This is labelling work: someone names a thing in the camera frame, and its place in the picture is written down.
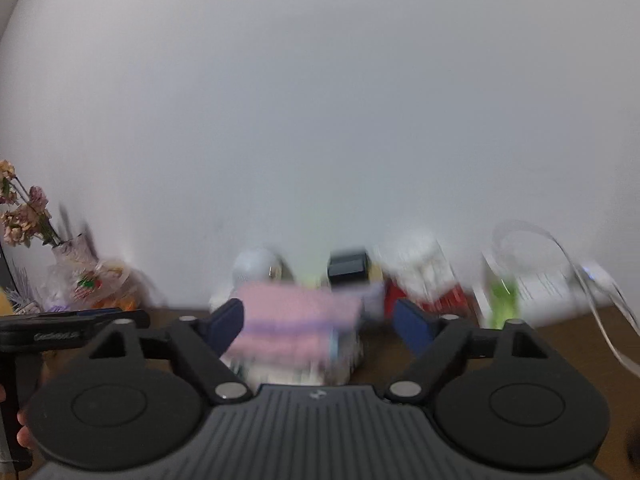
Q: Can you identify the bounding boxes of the white power strip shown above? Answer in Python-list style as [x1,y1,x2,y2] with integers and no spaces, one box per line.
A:
[475,259,622,322]

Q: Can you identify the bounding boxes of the green spray bottle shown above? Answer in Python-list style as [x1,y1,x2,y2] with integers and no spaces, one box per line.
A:
[481,255,526,329]

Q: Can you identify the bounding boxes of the white cable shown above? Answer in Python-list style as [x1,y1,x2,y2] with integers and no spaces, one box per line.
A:
[491,219,640,379]

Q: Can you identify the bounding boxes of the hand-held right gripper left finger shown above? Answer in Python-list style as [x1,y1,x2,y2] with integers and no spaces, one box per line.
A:
[75,298,253,405]

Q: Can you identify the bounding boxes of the clear plastic snack bag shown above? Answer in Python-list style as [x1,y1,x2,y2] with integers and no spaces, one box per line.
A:
[40,232,152,312]

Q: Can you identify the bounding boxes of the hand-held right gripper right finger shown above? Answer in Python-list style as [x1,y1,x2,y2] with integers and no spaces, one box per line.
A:
[384,298,566,405]

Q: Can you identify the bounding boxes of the black box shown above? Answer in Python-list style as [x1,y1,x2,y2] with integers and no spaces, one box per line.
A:
[327,247,371,289]

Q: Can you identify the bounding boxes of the pink and blue cloth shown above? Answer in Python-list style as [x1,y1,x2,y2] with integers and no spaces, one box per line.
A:
[220,280,387,377]

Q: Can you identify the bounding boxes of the white round lamp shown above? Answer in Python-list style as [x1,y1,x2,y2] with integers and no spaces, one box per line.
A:
[232,247,297,292]

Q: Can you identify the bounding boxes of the person's left hand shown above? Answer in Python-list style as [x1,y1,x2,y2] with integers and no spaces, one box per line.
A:
[0,384,35,450]

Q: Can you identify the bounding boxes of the red tissue box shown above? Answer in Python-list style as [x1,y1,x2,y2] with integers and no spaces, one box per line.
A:
[375,232,477,319]

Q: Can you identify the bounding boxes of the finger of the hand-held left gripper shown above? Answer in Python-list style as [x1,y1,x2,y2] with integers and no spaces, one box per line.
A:
[0,308,151,333]

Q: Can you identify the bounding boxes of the lavender box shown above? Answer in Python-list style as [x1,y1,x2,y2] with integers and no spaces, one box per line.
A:
[360,285,387,322]

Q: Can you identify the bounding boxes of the pink dried flowers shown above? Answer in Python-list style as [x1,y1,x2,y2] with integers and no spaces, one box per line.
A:
[0,160,62,249]

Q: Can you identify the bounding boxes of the cream green-flower folded cloth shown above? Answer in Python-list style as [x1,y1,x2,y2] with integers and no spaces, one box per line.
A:
[234,330,367,387]

